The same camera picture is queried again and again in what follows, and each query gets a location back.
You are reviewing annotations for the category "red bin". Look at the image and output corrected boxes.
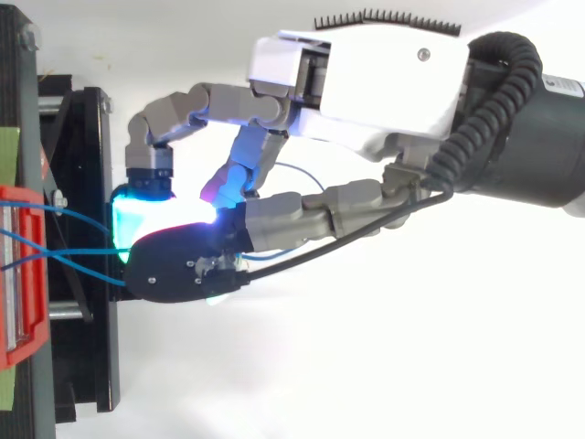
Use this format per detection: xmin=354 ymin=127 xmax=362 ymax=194
xmin=0 ymin=184 xmax=52 ymax=370

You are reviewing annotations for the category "blue cable bundle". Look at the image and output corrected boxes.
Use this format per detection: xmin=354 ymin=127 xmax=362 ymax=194
xmin=0 ymin=162 xmax=326 ymax=288

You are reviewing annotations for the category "black stand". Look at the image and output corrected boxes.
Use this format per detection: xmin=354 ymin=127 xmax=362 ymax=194
xmin=0 ymin=0 xmax=122 ymax=439

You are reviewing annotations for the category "thin black cable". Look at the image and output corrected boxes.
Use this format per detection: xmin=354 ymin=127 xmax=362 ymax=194
xmin=245 ymin=189 xmax=456 ymax=283

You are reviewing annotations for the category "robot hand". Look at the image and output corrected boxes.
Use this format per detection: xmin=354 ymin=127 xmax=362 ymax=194
xmin=111 ymin=7 xmax=472 ymax=307

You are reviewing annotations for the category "black coiled cable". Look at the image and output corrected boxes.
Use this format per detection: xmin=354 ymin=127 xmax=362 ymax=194
xmin=427 ymin=30 xmax=546 ymax=194

